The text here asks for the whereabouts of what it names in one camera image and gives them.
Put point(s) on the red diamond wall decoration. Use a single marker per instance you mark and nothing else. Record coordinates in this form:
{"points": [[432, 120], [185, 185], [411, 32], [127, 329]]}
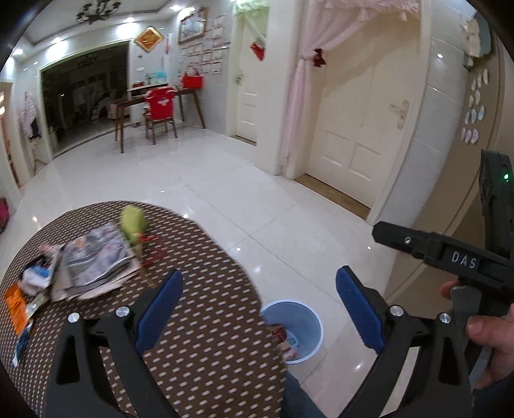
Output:
{"points": [[149, 39]]}

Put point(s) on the group of shell wall stickers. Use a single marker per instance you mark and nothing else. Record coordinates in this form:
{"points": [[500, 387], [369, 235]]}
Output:
{"points": [[476, 114]]}

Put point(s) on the red hanging door ornament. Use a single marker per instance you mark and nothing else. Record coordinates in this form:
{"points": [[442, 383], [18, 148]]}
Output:
{"points": [[258, 49]]}

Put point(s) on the chair with red cover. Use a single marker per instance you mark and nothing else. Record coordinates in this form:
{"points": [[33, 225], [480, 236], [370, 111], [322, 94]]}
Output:
{"points": [[160, 104]]}

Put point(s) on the pink curtain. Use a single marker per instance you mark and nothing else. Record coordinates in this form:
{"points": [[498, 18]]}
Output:
{"points": [[297, 104]]}

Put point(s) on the white and blue packet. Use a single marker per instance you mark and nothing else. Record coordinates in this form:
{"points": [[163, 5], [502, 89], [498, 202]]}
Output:
{"points": [[38, 277]]}

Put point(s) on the white door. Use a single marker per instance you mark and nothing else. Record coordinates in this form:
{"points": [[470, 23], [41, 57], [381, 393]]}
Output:
{"points": [[247, 100]]}

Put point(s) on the red bag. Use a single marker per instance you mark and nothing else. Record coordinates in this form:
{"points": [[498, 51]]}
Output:
{"points": [[192, 79]]}

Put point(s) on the framed wall picture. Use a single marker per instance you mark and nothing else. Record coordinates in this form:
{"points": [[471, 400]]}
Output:
{"points": [[192, 27]]}

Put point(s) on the wooden desk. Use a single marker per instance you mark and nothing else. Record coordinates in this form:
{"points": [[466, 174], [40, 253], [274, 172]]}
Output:
{"points": [[128, 102]]}

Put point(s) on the blue and white wall decoration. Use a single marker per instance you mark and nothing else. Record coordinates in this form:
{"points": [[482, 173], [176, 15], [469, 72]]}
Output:
{"points": [[478, 38]]}

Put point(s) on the red bow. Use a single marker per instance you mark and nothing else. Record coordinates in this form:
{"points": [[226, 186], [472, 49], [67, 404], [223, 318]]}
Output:
{"points": [[319, 57]]}

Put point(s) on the person's leg in jeans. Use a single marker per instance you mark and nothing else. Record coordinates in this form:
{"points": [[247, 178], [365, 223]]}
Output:
{"points": [[301, 400]]}

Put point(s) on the pink box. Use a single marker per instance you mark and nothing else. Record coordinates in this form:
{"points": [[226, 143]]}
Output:
{"points": [[3, 215]]}

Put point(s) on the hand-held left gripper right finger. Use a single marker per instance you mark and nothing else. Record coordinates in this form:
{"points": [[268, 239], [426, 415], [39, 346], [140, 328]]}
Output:
{"points": [[359, 309]]}

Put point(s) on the light blue waste bin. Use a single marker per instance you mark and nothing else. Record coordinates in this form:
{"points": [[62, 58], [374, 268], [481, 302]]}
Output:
{"points": [[307, 321]]}

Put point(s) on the newspaper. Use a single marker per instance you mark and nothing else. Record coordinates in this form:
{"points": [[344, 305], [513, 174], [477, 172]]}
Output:
{"points": [[98, 261]]}

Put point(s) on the person's right forearm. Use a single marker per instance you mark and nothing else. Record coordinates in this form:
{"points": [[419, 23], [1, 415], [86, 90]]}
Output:
{"points": [[496, 402]]}

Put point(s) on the black chandelier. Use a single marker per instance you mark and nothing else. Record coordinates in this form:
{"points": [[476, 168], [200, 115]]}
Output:
{"points": [[98, 10]]}

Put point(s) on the green pear-shaped object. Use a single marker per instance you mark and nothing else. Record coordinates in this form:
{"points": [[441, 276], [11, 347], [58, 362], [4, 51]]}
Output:
{"points": [[133, 225]]}

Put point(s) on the group of wall certificates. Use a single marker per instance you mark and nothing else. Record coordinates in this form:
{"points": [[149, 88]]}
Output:
{"points": [[209, 56]]}

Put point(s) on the red snack wrapper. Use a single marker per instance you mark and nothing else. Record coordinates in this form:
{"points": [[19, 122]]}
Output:
{"points": [[278, 333]]}

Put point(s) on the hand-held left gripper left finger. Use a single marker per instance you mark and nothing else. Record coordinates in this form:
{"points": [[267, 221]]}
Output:
{"points": [[160, 309]]}

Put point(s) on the pink hanging clothes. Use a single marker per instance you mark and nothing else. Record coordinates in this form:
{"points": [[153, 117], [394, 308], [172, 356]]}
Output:
{"points": [[29, 116]]}

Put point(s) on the dark blue packet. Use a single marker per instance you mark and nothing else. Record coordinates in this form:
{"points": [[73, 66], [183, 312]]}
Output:
{"points": [[23, 343]]}

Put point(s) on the person's right hand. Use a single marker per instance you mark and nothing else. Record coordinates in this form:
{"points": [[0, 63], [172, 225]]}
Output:
{"points": [[496, 337]]}

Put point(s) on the orange wrapper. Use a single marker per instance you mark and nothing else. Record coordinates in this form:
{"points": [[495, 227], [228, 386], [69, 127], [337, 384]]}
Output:
{"points": [[17, 307]]}

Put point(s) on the white paper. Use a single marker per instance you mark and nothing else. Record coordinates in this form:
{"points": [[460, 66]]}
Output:
{"points": [[48, 250]]}

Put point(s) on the table with brown dotted cloth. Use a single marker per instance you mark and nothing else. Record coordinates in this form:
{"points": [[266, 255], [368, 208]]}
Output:
{"points": [[213, 313]]}

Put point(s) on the cream panel door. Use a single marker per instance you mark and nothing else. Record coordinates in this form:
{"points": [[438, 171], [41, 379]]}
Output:
{"points": [[353, 120]]}

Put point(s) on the dark glass sliding door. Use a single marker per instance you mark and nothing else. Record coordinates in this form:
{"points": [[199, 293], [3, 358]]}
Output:
{"points": [[80, 100]]}

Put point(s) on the pink and white wrapper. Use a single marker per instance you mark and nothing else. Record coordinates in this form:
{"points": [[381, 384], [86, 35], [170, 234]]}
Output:
{"points": [[290, 349]]}

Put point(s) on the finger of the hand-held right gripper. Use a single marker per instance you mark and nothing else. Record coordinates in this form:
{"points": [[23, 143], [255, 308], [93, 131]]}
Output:
{"points": [[401, 239]]}

